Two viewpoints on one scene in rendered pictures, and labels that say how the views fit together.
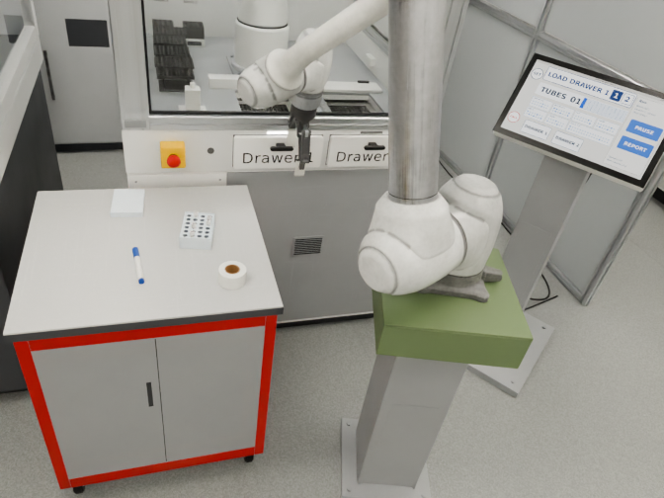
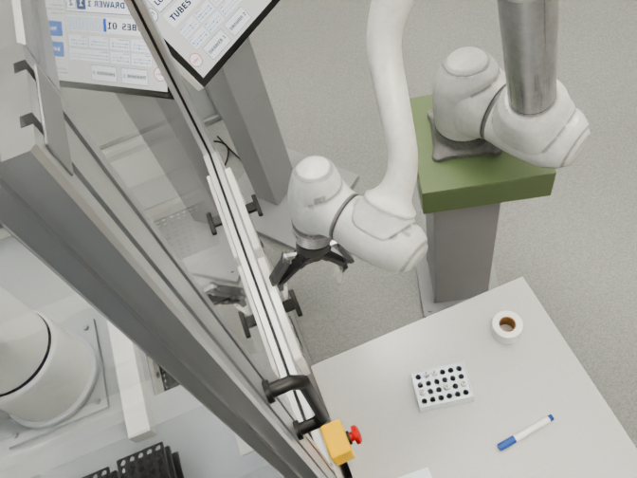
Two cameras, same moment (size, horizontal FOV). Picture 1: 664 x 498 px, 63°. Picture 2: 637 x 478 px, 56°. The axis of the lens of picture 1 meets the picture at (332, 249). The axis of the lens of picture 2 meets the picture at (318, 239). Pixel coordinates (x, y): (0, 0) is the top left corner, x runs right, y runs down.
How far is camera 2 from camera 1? 1.56 m
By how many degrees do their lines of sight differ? 51
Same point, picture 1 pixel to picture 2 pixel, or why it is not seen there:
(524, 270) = (270, 133)
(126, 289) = (565, 431)
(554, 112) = (203, 18)
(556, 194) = (244, 64)
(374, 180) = not seen: hidden behind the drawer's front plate
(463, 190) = (485, 67)
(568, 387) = (336, 139)
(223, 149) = not seen: hidden behind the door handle
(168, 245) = (473, 415)
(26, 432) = not seen: outside the picture
